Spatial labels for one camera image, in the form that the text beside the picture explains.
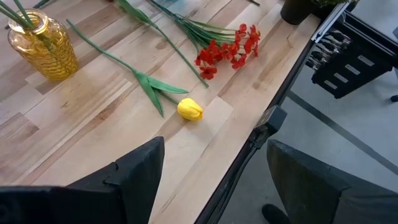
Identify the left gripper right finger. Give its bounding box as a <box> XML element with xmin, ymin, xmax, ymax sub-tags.
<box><xmin>266</xmin><ymin>139</ymin><xmax>398</xmax><ymax>224</ymax></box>

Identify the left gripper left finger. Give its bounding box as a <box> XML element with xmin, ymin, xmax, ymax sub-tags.
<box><xmin>0</xmin><ymin>136</ymin><xmax>166</xmax><ymax>224</ymax></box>

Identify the yellow artificial tulip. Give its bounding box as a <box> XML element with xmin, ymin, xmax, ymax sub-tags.
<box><xmin>66</xmin><ymin>19</ymin><xmax>205</xmax><ymax>122</ymax></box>

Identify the yellow glass vase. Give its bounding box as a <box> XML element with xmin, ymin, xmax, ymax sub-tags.
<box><xmin>7</xmin><ymin>8</ymin><xmax>80</xmax><ymax>82</ymax></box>

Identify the red artificial flower bunch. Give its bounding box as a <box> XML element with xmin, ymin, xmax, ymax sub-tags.
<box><xmin>148</xmin><ymin>0</ymin><xmax>262</xmax><ymax>81</ymax></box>

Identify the person's shoe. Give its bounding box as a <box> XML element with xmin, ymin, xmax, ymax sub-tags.
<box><xmin>261</xmin><ymin>203</ymin><xmax>292</xmax><ymax>224</ymax></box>

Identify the black equipment rack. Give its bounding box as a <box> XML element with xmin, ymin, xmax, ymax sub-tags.
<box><xmin>306</xmin><ymin>18</ymin><xmax>397</xmax><ymax>100</ymax></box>

